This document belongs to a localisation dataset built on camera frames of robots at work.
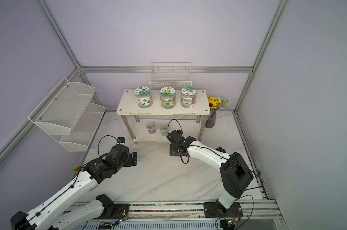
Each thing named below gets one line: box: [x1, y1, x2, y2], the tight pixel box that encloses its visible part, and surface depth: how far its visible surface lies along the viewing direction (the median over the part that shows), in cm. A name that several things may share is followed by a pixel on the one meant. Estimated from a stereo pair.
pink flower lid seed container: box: [180, 86, 197, 109], surface depth 73 cm
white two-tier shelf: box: [116, 89, 211, 143], surface depth 76 cm
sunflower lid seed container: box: [159, 86, 176, 110], surface depth 72 cm
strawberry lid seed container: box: [134, 86, 153, 109], surface depth 72 cm
